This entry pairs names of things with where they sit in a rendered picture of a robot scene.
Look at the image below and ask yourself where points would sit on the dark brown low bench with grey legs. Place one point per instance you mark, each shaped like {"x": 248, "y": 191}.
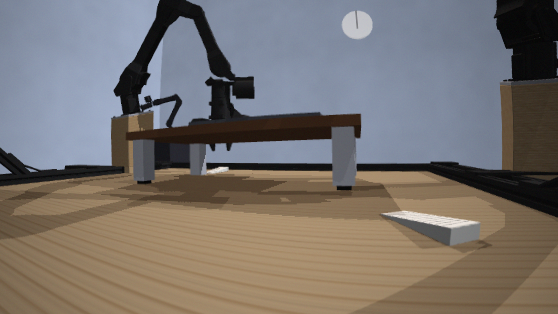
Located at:
{"x": 261, "y": 130}

